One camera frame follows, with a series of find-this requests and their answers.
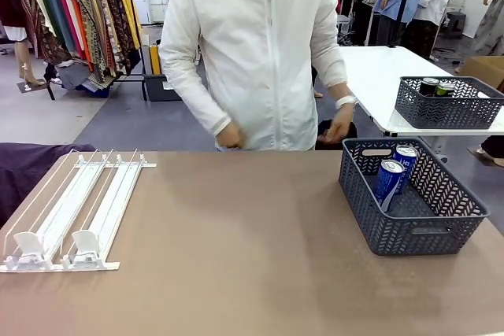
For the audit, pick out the black plastic stool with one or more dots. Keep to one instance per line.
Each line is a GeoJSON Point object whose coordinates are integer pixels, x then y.
{"type": "Point", "coordinates": [456, 23]}

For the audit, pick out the person's left hand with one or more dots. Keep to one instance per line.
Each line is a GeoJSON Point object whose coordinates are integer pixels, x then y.
{"type": "Point", "coordinates": [340, 125]}

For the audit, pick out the mannequin in grey dress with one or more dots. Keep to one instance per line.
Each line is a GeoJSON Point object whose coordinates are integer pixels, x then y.
{"type": "Point", "coordinates": [490, 25]}

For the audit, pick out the grey basket with white label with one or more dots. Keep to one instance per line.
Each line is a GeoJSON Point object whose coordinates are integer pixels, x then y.
{"type": "Point", "coordinates": [413, 233]}

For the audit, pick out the brown patterned hanging garment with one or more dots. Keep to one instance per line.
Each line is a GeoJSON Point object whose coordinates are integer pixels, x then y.
{"type": "Point", "coordinates": [37, 25]}

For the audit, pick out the yellow hanging garment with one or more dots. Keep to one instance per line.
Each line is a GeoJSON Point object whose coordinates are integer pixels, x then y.
{"type": "Point", "coordinates": [127, 1]}

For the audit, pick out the white wristband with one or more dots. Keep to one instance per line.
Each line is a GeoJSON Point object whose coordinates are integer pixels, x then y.
{"type": "Point", "coordinates": [345, 101]}

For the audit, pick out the blue Pocari Sweat can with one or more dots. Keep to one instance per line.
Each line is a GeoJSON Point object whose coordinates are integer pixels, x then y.
{"type": "Point", "coordinates": [388, 184]}
{"type": "Point", "coordinates": [405, 167]}

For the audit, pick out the yellow fabric roll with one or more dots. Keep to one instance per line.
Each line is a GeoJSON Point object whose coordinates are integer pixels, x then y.
{"type": "Point", "coordinates": [155, 60]}

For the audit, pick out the dark purple cloth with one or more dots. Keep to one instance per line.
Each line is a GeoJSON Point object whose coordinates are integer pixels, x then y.
{"type": "Point", "coordinates": [23, 167]}

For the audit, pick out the black clothes rack frame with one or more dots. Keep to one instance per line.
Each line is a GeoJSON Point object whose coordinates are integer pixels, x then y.
{"type": "Point", "coordinates": [136, 76]}

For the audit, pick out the green hanging garment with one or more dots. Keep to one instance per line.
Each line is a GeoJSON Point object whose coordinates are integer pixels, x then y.
{"type": "Point", "coordinates": [47, 1]}

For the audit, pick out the grey plastic woven basket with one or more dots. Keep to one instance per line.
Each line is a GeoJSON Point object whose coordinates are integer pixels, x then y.
{"type": "Point", "coordinates": [433, 111]}

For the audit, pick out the grey storage bin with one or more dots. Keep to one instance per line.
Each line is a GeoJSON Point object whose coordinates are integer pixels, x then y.
{"type": "Point", "coordinates": [157, 90]}

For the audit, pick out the dark patterned hanging garment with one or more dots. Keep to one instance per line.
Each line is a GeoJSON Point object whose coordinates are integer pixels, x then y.
{"type": "Point", "coordinates": [114, 17]}

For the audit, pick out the white dispenser pusher paddle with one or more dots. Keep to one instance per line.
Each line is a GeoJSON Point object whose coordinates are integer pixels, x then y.
{"type": "Point", "coordinates": [27, 242]}
{"type": "Point", "coordinates": [84, 241]}

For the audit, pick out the olive patterned hanging garment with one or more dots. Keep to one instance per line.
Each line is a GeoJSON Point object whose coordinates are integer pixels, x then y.
{"type": "Point", "coordinates": [91, 33]}

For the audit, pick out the black mannequin stand pole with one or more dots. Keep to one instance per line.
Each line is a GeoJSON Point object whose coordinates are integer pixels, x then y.
{"type": "Point", "coordinates": [403, 5]}

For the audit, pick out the white side table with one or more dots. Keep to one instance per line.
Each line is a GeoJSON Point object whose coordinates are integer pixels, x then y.
{"type": "Point", "coordinates": [378, 72]}

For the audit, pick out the orange hanging garment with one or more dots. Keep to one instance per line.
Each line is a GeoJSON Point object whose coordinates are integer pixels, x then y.
{"type": "Point", "coordinates": [82, 41]}

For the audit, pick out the brown cardboard box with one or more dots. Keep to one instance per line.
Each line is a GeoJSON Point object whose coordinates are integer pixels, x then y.
{"type": "Point", "coordinates": [484, 72]}

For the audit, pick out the person's right hand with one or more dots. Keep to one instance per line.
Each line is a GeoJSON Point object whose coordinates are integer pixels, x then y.
{"type": "Point", "coordinates": [230, 137]}

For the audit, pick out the black Pepsi can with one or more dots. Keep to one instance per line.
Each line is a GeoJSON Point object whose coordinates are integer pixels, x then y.
{"type": "Point", "coordinates": [428, 87]}
{"type": "Point", "coordinates": [445, 89]}

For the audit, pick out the grey fabric roll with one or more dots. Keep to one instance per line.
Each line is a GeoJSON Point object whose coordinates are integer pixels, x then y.
{"type": "Point", "coordinates": [146, 60]}

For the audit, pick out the person's left forearm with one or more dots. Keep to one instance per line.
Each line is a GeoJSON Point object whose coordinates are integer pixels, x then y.
{"type": "Point", "coordinates": [334, 74]}

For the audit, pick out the bare mannequin legs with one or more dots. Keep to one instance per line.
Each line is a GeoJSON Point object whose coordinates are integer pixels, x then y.
{"type": "Point", "coordinates": [24, 60]}

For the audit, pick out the seated person's dark leg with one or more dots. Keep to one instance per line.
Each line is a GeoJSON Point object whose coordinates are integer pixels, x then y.
{"type": "Point", "coordinates": [494, 147]}

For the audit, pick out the pink hanging garment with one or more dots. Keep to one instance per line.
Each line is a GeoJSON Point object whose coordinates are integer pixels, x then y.
{"type": "Point", "coordinates": [65, 9]}

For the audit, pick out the small white air purifier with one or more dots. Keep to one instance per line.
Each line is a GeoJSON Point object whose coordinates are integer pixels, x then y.
{"type": "Point", "coordinates": [141, 7]}

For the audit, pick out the grey cloth pile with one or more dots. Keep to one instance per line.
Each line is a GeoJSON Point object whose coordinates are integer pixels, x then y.
{"type": "Point", "coordinates": [75, 76]}

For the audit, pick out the person in white jacket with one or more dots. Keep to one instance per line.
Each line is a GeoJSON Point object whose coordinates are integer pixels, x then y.
{"type": "Point", "coordinates": [252, 56]}

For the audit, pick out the person's right forearm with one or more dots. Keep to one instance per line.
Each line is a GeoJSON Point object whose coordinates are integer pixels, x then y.
{"type": "Point", "coordinates": [201, 109]}

